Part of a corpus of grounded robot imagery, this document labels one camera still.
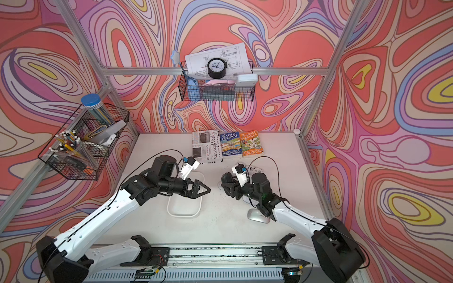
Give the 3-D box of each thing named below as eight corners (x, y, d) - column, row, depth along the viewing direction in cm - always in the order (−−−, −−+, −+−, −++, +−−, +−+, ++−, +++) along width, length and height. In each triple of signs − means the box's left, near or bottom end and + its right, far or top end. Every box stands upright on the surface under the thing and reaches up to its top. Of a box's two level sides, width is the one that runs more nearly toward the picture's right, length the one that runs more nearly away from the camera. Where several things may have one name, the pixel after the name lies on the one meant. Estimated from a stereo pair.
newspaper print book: (192, 164, 105) (191, 161, 102) (193, 134, 121) (192, 131, 118) (222, 161, 106) (222, 158, 104) (219, 132, 122) (219, 129, 120)
